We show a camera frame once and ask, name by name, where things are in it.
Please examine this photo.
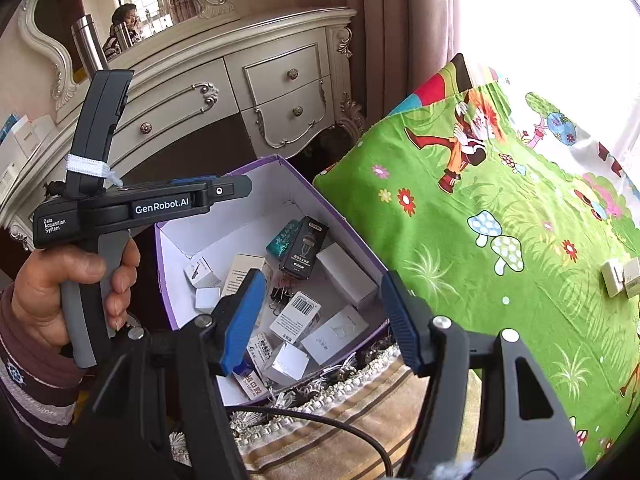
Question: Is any black cable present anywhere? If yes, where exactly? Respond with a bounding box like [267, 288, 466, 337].
[230, 406, 396, 480]

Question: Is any black binder clip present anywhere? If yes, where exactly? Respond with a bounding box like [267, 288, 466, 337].
[270, 280, 297, 317]

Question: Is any green cartoon printed tablecloth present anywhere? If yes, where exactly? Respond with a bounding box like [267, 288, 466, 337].
[314, 52, 640, 468]

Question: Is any purple cardboard box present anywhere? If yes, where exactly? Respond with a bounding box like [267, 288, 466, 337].
[154, 154, 391, 408]

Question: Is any person's left forearm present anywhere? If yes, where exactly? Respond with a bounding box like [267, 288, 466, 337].
[0, 282, 101, 466]

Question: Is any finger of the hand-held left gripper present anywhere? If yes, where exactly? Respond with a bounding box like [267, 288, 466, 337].
[170, 174, 231, 187]
[207, 174, 253, 210]

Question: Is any teal patterned carton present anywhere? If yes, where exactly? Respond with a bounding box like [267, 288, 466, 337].
[265, 218, 307, 257]

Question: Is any person's left hand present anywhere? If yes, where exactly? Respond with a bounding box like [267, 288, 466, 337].
[11, 237, 142, 350]

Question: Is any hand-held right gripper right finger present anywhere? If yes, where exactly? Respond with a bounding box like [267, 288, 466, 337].
[380, 269, 588, 480]

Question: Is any pink drape curtain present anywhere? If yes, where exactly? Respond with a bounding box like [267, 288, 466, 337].
[340, 0, 461, 126]

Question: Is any white carton red blue print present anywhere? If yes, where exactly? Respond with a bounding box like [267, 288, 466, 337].
[232, 332, 275, 402]

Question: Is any stainless steel bottle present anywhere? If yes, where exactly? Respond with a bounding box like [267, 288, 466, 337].
[70, 14, 110, 75]

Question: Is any white carton with line drawing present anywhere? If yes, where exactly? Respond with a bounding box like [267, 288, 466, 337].
[301, 305, 371, 367]

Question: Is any small white carton with picture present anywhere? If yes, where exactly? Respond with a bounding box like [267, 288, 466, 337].
[184, 256, 222, 289]

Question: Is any striped plush cushion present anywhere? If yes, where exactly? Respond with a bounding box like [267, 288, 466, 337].
[170, 342, 483, 480]

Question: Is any black carton with picture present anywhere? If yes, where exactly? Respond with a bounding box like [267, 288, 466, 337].
[277, 216, 330, 281]

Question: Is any long plain white carton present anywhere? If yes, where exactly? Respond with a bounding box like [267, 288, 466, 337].
[316, 242, 379, 310]

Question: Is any white power adapter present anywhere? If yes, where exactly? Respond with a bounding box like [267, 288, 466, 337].
[601, 259, 628, 298]

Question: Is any small white cube carton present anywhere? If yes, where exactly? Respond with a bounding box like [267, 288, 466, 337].
[195, 287, 222, 311]

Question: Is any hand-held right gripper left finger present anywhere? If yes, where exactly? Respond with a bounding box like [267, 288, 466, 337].
[59, 267, 269, 480]

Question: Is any white ornate dresser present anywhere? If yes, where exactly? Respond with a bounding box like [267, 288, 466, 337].
[0, 7, 368, 251]

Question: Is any white carton with barcode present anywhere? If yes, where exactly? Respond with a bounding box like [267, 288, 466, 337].
[268, 291, 322, 345]

